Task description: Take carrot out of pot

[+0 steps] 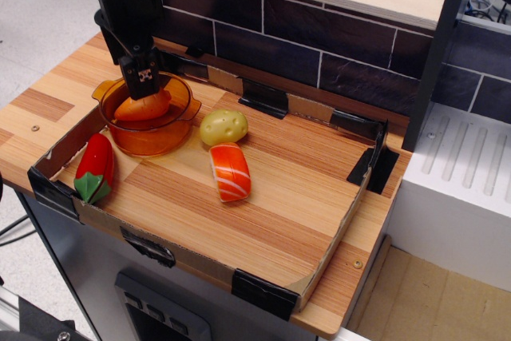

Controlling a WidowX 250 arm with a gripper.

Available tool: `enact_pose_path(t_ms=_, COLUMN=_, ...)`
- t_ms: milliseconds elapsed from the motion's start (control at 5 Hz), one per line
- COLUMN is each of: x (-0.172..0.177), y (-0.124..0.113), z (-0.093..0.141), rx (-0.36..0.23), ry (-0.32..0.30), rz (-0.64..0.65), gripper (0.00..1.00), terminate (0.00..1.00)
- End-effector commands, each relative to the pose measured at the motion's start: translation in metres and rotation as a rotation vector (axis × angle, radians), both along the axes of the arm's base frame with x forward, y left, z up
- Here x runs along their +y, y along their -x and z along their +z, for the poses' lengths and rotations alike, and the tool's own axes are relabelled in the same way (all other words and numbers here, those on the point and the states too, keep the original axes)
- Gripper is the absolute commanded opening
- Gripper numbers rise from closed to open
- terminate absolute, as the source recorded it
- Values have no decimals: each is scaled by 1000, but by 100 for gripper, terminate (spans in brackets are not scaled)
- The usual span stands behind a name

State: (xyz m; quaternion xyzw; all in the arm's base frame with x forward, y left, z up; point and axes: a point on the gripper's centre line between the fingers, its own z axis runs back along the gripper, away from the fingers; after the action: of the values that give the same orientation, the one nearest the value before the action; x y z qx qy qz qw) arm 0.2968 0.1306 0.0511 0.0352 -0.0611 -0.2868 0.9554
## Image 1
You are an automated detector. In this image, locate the black cable on floor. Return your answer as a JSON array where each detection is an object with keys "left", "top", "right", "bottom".
[{"left": 0, "top": 215, "right": 35, "bottom": 247}]

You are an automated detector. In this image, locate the white toy sink drainer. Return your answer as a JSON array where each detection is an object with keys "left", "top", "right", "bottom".
[{"left": 387, "top": 104, "right": 510, "bottom": 291}]

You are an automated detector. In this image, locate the cardboard fence with black tape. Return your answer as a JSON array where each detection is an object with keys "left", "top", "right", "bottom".
[{"left": 29, "top": 69, "right": 408, "bottom": 333}]

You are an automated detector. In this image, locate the orange toy carrot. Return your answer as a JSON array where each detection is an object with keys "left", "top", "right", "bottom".
[{"left": 114, "top": 89, "right": 172, "bottom": 121}]

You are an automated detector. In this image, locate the orange transparent plastic pot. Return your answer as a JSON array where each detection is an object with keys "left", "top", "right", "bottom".
[{"left": 93, "top": 72, "right": 201, "bottom": 157}]

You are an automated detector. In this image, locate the dark grey shelf post right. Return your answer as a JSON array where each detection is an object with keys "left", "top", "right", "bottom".
[{"left": 402, "top": 0, "right": 465, "bottom": 152}]

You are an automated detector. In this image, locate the red toy pepper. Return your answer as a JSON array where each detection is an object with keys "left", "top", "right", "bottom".
[{"left": 73, "top": 133, "right": 114, "bottom": 204}]

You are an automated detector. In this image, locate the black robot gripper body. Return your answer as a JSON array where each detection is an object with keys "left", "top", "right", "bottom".
[{"left": 94, "top": 0, "right": 163, "bottom": 65}]

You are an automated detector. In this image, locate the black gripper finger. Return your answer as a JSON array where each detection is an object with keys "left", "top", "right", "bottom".
[
  {"left": 118, "top": 53, "right": 160, "bottom": 101},
  {"left": 150, "top": 48, "right": 164, "bottom": 77}
]

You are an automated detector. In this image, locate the black metal bracket bottom left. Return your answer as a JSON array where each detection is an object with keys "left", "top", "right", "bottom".
[{"left": 1, "top": 286, "right": 80, "bottom": 340}]

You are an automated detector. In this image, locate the grey toy oven panel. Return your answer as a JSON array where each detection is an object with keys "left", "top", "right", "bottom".
[{"left": 115, "top": 272, "right": 212, "bottom": 341}]

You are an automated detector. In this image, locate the yellow toy potato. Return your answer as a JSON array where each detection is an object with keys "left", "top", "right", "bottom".
[{"left": 200, "top": 109, "right": 248, "bottom": 146}]

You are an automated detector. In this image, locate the salmon sushi toy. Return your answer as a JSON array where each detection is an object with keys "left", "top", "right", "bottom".
[{"left": 209, "top": 142, "right": 252, "bottom": 203}]

